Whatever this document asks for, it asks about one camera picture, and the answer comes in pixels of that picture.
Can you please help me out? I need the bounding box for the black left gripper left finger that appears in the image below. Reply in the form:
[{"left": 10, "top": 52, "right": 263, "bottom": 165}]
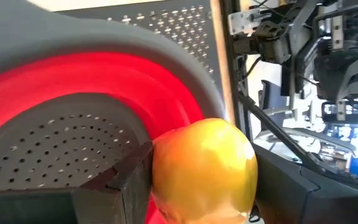
[{"left": 0, "top": 141, "right": 154, "bottom": 224}]

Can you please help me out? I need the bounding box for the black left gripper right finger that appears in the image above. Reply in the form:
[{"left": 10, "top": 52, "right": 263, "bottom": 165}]
[{"left": 253, "top": 144, "right": 358, "bottom": 224}]

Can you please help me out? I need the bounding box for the yellow-red toy mango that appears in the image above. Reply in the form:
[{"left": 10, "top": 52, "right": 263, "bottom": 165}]
[{"left": 150, "top": 117, "right": 259, "bottom": 224}]

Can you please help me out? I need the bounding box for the red colander with grey rim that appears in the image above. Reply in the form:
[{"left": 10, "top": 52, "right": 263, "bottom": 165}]
[{"left": 0, "top": 0, "right": 227, "bottom": 224}]

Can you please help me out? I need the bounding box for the black perforated metal riser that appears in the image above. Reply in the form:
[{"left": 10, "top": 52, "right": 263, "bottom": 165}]
[{"left": 57, "top": 0, "right": 224, "bottom": 94}]

